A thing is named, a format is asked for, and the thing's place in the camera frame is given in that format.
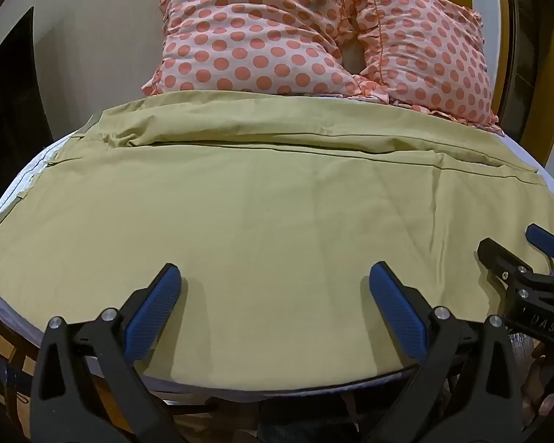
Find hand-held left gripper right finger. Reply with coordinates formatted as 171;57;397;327
365;261;523;443

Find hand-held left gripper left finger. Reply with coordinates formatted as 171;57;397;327
30;263;185;443

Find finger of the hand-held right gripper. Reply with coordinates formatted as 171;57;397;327
477;237;533;288
525;223;554;265

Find olive green bed sheet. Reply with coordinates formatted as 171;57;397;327
0;90;554;391

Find bed with white sheet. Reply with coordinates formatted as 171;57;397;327
0;97;554;398

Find pink polka dot pillow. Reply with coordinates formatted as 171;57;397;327
141;0;371;100
346;0;505;137

